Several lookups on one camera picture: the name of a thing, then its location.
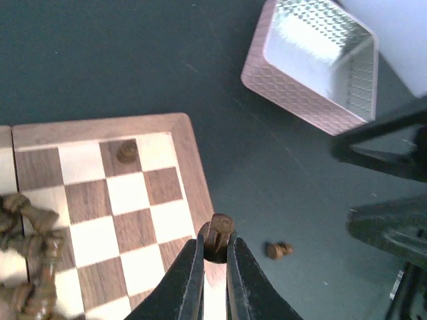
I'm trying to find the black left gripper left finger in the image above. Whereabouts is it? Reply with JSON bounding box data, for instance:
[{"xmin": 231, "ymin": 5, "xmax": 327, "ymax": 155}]
[{"xmin": 125, "ymin": 235, "xmax": 204, "ymax": 320}]

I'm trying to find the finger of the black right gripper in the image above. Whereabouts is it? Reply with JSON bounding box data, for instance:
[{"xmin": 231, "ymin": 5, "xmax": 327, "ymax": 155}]
[
  {"xmin": 330, "ymin": 113, "xmax": 426, "ymax": 183},
  {"xmin": 346, "ymin": 195, "xmax": 426, "ymax": 267}
]

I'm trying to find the dark pawn on floor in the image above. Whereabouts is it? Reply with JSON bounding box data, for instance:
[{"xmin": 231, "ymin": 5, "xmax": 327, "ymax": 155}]
[{"xmin": 266, "ymin": 243, "xmax": 294, "ymax": 260}]

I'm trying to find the dark pawn chess piece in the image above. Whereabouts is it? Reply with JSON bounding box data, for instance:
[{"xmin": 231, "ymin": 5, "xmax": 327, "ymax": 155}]
[{"xmin": 198, "ymin": 213, "xmax": 235, "ymax": 264}]

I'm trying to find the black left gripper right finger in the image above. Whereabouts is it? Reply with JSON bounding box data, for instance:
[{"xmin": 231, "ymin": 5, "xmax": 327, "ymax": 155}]
[{"xmin": 226, "ymin": 233, "xmax": 302, "ymax": 320}]

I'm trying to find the dark piece lying large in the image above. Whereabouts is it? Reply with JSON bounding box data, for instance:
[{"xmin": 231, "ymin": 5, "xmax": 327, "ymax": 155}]
[{"xmin": 1, "ymin": 193, "xmax": 59, "ymax": 234}]

